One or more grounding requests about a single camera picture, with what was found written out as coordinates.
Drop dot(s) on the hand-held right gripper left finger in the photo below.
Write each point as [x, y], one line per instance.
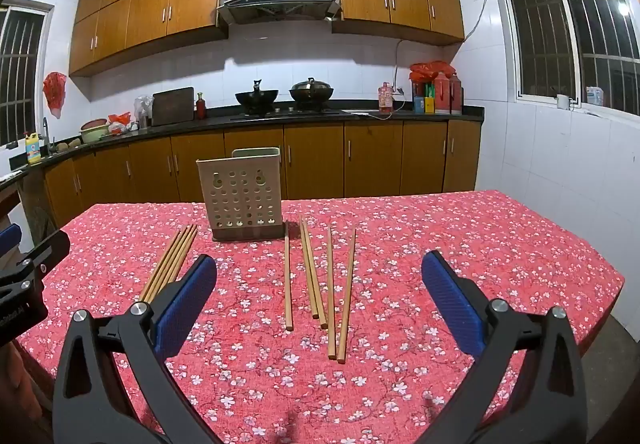
[185, 295]

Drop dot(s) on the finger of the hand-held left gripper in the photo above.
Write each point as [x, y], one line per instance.
[47, 248]
[8, 235]

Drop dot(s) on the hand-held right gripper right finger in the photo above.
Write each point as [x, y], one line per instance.
[450, 305]

